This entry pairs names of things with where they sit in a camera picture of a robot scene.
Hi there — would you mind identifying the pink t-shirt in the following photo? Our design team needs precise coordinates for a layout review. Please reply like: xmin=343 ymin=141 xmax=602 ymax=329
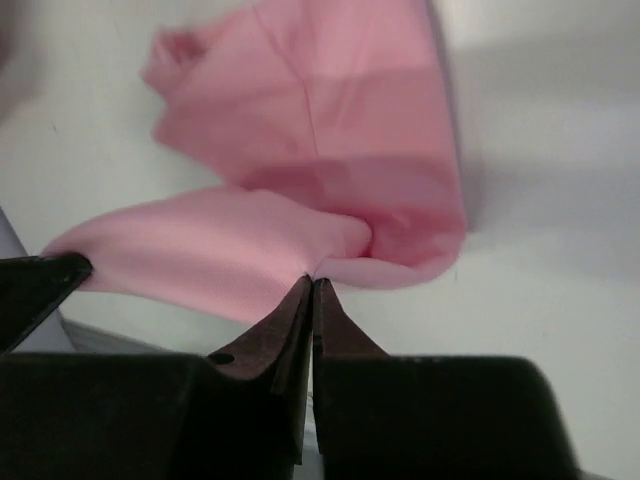
xmin=46 ymin=1 xmax=466 ymax=324

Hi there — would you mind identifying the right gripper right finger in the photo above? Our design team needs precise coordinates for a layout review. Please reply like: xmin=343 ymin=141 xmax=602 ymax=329
xmin=312 ymin=279 xmax=388 ymax=358

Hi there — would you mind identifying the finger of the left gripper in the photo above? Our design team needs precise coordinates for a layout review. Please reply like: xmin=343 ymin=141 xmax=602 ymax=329
xmin=1 ymin=253 xmax=93 ymax=354

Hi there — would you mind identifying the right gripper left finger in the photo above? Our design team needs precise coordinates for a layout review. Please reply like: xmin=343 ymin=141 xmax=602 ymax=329
xmin=209 ymin=276 xmax=313 ymax=465

